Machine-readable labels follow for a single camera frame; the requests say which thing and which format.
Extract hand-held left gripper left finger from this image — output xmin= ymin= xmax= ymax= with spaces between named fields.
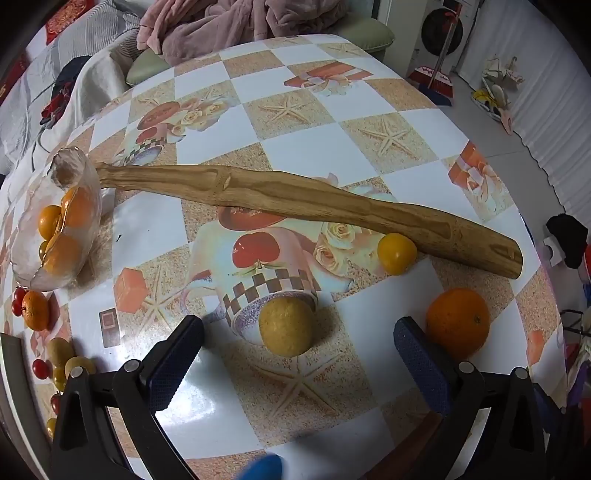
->
xmin=50 ymin=315 xmax=205 ymax=480

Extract checkered printed tablecloth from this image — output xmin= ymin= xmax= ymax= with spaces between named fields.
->
xmin=0 ymin=33 xmax=568 ymax=480

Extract white cardboard tray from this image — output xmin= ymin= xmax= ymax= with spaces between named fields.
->
xmin=0 ymin=331 xmax=47 ymax=444

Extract small white box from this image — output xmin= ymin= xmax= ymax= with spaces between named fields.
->
xmin=541 ymin=235 xmax=566 ymax=267

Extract floor clutter pile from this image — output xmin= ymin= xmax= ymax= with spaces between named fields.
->
xmin=471 ymin=55 xmax=527 ymax=134

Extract white pleated curtain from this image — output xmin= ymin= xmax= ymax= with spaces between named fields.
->
xmin=455 ymin=0 xmax=591 ymax=222

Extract red broom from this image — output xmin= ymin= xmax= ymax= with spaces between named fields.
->
xmin=427 ymin=11 xmax=462 ymax=88

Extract black cloth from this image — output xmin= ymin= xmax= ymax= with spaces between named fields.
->
xmin=546 ymin=213 xmax=589 ymax=271

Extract long wooden stick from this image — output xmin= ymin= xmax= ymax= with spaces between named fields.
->
xmin=95 ymin=162 xmax=523 ymax=280

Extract small yellow-orange round fruit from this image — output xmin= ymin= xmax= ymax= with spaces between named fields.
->
xmin=377 ymin=233 xmax=417 ymax=275

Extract blurred blue object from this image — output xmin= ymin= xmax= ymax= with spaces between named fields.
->
xmin=240 ymin=453 xmax=283 ymax=480

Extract pink fleece blanket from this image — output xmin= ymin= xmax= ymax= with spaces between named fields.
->
xmin=137 ymin=0 xmax=370 ymax=66

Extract black and red clothes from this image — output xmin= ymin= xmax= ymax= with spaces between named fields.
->
xmin=41 ymin=55 xmax=93 ymax=127

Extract large orange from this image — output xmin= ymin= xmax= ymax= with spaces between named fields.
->
xmin=425 ymin=288 xmax=491 ymax=360

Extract grey striped sofa cover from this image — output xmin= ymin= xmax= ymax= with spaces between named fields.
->
xmin=18 ymin=0 xmax=144 ymax=61

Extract colourful clutter pile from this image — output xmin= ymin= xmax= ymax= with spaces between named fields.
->
xmin=556 ymin=309 xmax=591 ymax=416

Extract white washing machine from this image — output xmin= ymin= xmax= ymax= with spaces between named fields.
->
xmin=414 ymin=0 xmax=481 ymax=70

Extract orange mandarin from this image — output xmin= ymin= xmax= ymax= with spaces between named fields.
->
xmin=22 ymin=291 xmax=51 ymax=331
xmin=60 ymin=187 xmax=98 ymax=229
xmin=42 ymin=234 xmax=85 ymax=274
xmin=38 ymin=205 xmax=63 ymax=241

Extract round yellow-brown fruit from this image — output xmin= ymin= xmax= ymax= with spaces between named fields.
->
xmin=259 ymin=296 xmax=317 ymax=357

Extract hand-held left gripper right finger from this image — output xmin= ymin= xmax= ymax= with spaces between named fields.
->
xmin=393 ymin=316 xmax=568 ymax=480

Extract white fringed blanket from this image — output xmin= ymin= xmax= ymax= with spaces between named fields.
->
xmin=65 ymin=44 xmax=137 ymax=137

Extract clear glass bowl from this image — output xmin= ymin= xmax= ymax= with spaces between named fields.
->
xmin=10 ymin=147 xmax=103 ymax=291

